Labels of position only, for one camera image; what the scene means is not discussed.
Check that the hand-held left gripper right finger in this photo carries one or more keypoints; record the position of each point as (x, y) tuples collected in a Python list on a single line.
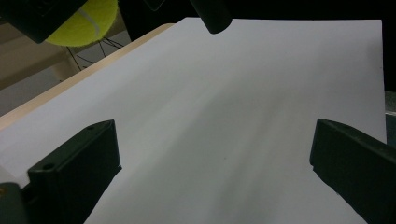
[(358, 168)]

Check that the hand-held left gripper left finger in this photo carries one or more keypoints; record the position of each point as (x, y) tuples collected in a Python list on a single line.
[(74, 168)]

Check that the yellow tennis ball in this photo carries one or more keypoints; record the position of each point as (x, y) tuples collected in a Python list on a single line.
[(84, 31)]

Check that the wooden table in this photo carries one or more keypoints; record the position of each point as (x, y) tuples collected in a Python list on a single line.
[(77, 79)]

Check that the white sheet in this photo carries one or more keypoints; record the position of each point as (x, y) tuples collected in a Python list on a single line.
[(218, 109)]

